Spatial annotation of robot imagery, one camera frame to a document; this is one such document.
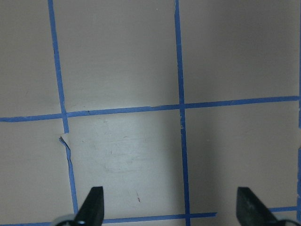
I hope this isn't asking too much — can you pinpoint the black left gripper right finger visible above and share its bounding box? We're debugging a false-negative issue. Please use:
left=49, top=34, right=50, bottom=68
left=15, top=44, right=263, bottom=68
left=236, top=187, right=300, bottom=226

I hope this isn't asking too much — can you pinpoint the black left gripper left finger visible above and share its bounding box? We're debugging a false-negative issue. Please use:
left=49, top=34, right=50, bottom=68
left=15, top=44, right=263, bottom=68
left=51, top=186, right=104, bottom=226

